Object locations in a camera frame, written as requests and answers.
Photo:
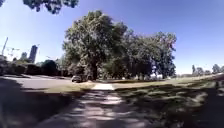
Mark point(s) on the grey asphalt road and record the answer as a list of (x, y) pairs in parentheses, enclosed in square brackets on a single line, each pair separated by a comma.
[(36, 82)]

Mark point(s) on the grass field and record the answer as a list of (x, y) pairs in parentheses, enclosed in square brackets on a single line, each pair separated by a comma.
[(166, 100)]

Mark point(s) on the tall dark building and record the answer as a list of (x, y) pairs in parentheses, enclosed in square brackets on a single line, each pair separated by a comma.
[(33, 53)]

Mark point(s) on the distant trees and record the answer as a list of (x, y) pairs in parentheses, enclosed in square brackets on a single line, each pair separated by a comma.
[(206, 70)]

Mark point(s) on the construction crane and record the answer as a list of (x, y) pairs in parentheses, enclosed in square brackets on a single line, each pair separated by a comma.
[(4, 46)]

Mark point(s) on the overhanging tree branches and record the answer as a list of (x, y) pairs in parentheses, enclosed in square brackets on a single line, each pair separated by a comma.
[(53, 4)]

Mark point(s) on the row of dark bushes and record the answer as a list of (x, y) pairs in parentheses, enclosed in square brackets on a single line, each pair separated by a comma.
[(33, 69)]

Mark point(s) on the parked car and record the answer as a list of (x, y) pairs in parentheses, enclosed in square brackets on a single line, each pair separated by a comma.
[(76, 79)]

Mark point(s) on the pale paved path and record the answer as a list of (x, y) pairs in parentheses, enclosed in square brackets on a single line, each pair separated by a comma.
[(100, 110)]

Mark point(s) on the grass verge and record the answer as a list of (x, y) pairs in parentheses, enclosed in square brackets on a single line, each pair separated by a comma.
[(40, 100)]

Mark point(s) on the row of large trees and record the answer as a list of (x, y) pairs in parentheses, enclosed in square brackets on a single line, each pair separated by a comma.
[(100, 43)]

